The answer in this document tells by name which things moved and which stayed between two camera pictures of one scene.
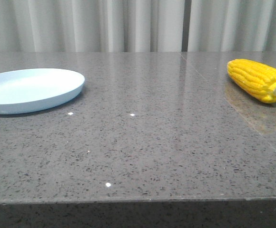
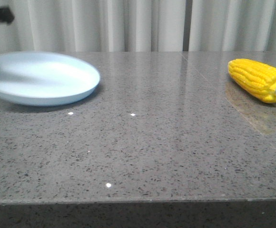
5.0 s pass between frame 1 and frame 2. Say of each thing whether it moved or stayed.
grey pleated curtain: stayed
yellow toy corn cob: stayed
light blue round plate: moved
